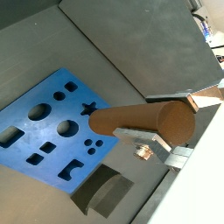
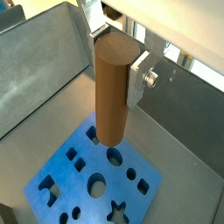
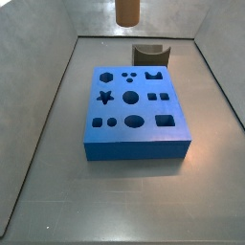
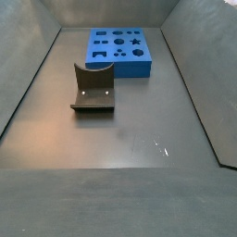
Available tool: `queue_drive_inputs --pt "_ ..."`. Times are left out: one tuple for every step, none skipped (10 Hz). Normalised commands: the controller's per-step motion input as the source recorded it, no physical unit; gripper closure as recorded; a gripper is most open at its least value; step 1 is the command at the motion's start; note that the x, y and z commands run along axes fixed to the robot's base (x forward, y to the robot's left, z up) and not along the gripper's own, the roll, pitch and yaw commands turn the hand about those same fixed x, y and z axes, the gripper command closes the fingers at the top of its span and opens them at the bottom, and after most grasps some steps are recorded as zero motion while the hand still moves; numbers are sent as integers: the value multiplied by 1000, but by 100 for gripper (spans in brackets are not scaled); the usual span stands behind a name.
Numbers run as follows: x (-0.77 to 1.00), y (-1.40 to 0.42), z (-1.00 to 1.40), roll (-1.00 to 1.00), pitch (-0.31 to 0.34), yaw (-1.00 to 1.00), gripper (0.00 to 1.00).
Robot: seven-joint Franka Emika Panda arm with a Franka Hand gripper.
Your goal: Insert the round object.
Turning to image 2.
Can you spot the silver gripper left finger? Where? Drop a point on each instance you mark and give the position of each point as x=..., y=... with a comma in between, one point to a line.
x=92, y=16

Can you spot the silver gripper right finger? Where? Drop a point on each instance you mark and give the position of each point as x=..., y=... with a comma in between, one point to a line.
x=140, y=72

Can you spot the brown cylinder peg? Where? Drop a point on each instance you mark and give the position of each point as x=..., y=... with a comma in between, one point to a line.
x=114, y=52

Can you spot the grey metal tray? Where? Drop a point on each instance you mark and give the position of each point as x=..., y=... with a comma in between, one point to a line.
x=178, y=127

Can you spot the blue shape sorter board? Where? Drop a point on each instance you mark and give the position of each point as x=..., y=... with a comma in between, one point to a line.
x=85, y=182

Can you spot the dark grey block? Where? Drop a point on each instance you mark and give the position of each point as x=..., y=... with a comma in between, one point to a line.
x=7, y=215

